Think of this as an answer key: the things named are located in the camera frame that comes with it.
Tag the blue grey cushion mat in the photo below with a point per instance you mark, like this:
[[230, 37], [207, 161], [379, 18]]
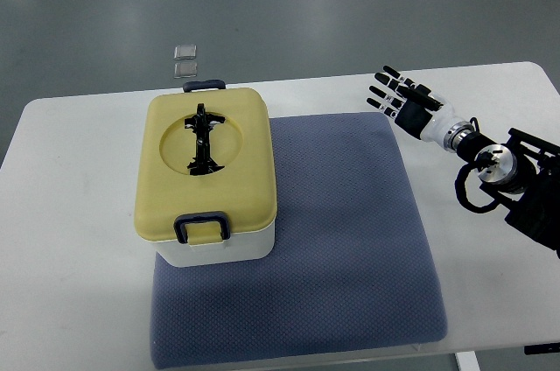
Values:
[[351, 267]]

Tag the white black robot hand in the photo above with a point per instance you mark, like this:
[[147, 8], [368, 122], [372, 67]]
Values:
[[414, 108]]

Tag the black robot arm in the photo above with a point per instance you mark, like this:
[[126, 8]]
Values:
[[521, 174]]

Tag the yellow box lid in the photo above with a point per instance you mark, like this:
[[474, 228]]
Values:
[[206, 169]]

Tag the black table bracket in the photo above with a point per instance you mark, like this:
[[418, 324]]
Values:
[[551, 348]]

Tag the white table leg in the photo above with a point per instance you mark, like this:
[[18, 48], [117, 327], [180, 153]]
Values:
[[467, 361]]

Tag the upper clear floor plate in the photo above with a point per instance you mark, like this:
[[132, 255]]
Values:
[[185, 52]]

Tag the white storage box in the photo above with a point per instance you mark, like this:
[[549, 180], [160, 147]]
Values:
[[239, 247]]

